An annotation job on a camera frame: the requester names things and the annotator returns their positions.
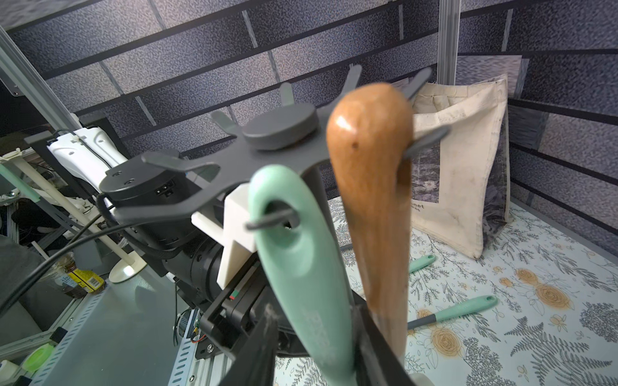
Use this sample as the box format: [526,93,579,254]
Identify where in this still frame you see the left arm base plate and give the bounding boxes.
[188,307,225,360]

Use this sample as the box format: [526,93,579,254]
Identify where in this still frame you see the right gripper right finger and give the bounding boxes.
[352,306,415,386]

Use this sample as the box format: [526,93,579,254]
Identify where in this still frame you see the grey spatula mint handle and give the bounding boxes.
[407,295,498,330]

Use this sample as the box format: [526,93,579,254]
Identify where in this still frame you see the aluminium mounting rail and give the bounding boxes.
[167,309,233,386]

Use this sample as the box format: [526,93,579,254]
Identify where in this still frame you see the beige canvas tote bag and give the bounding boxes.
[410,74,510,260]

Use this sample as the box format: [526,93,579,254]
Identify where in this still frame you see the cream spoon light wood handle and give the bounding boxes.
[327,83,414,360]

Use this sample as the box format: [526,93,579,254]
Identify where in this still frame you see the cream stand outside cell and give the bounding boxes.
[1,149,146,283]

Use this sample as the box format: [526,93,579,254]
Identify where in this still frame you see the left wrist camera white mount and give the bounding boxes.
[191,183,257,290]

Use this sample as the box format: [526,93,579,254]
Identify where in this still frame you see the cream ladle mint handle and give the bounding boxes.
[249,165,357,385]

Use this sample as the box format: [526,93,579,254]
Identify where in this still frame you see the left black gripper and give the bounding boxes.
[195,274,308,360]

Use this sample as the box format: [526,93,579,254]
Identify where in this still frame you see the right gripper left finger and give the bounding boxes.
[219,304,278,386]

